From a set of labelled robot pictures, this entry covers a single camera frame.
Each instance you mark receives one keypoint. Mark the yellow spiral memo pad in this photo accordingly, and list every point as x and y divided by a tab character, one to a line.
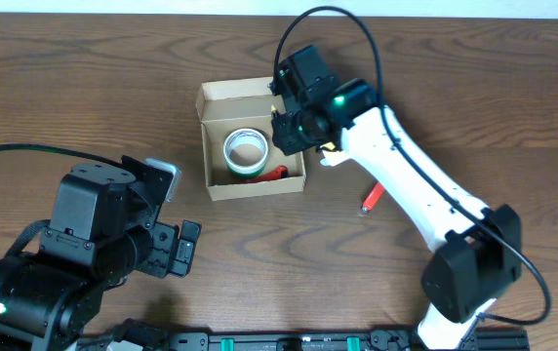
332	156

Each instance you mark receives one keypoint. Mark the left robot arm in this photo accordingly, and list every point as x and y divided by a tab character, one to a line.
104	227

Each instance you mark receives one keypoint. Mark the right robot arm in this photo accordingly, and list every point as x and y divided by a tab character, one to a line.
473	246

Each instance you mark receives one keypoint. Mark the red box cutter knife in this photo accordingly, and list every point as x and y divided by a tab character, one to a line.
278	173

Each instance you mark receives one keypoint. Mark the brown cardboard box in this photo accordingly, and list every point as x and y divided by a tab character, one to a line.
226	106

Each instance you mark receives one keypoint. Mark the black yellow correction tape dispenser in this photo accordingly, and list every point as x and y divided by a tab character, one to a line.
274	110

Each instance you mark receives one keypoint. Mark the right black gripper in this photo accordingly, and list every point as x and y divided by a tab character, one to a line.
285	135

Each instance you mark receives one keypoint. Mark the green tape roll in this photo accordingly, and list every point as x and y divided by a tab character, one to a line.
247	171

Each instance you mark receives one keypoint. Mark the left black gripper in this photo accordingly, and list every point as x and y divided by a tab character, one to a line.
170	249

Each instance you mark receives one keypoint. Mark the white tape roll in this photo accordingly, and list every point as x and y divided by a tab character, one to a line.
245	147

